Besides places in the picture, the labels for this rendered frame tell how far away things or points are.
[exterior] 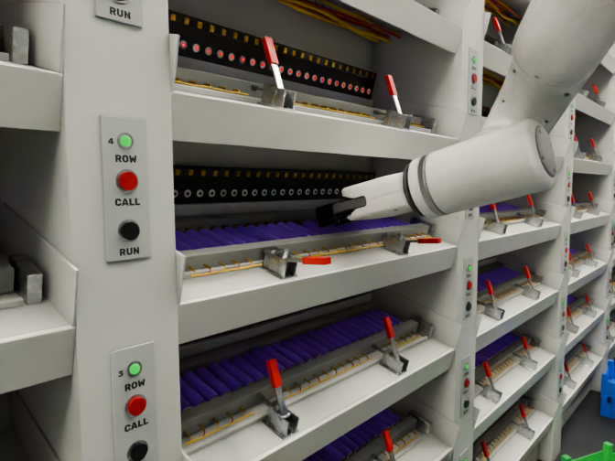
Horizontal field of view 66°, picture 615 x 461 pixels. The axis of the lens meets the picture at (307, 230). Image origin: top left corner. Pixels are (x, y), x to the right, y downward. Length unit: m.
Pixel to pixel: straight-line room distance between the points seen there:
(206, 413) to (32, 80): 0.40
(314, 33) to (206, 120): 0.48
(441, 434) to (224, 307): 0.66
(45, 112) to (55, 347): 0.18
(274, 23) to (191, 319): 0.54
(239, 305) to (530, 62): 0.39
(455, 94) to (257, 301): 0.58
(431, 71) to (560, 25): 0.49
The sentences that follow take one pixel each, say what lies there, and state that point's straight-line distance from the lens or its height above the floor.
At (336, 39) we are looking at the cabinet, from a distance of 0.98.
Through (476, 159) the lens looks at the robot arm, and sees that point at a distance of 0.58.
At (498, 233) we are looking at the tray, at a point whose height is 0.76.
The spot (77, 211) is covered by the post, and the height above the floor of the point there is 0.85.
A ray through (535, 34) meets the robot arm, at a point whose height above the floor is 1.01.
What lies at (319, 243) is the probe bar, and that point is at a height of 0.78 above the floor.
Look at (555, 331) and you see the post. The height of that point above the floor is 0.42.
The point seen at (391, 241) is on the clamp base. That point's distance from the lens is 0.79.
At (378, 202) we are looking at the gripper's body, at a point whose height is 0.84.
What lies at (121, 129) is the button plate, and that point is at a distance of 0.44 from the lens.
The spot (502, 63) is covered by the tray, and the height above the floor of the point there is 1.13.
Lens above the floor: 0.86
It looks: 5 degrees down
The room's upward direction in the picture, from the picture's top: straight up
